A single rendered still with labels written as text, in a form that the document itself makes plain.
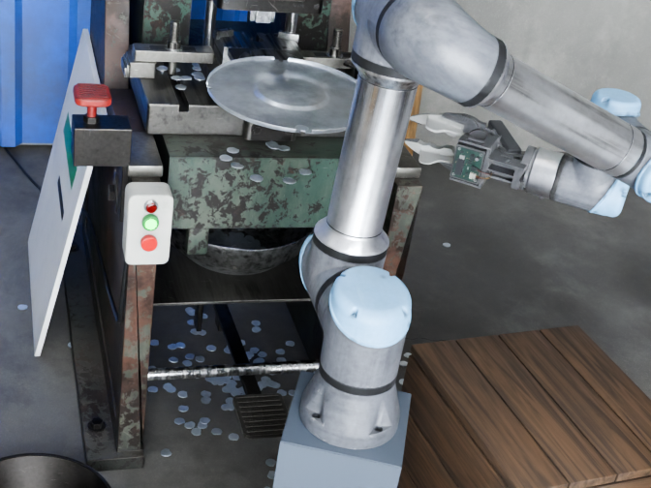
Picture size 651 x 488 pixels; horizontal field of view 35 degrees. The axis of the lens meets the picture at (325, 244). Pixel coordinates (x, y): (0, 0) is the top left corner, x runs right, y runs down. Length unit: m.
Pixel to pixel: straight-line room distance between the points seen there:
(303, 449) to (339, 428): 0.06
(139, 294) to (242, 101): 0.41
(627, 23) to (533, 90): 2.43
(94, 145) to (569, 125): 0.80
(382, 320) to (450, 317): 1.30
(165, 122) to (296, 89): 0.26
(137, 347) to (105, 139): 0.41
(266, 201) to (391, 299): 0.52
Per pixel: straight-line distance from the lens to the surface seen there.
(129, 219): 1.77
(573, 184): 1.66
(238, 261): 2.08
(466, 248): 3.07
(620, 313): 2.97
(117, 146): 1.81
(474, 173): 1.67
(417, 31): 1.32
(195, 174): 1.87
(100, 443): 2.15
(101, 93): 1.79
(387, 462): 1.54
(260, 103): 1.75
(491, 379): 1.93
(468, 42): 1.32
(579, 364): 2.05
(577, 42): 3.73
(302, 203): 1.95
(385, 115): 1.46
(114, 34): 2.24
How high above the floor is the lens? 1.45
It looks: 29 degrees down
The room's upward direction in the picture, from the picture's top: 9 degrees clockwise
